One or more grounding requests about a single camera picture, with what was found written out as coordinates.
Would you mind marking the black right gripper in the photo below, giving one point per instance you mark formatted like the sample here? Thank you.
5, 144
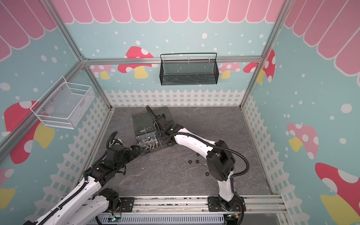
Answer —
157, 139

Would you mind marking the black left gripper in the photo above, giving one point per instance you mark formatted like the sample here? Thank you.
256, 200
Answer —
136, 152

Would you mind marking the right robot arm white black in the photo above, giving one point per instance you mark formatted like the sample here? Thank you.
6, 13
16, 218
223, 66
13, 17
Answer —
223, 163

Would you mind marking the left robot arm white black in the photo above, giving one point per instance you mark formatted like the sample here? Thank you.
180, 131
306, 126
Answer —
69, 211

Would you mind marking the green plastic compartment organizer box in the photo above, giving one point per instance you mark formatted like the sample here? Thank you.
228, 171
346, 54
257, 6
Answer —
145, 131

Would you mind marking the black wire mesh basket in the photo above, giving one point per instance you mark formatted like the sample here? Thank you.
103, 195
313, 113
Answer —
189, 69

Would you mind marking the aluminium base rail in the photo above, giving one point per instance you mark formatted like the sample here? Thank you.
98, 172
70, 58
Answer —
192, 210

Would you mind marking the white wire mesh basket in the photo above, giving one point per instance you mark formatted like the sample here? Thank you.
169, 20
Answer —
64, 105

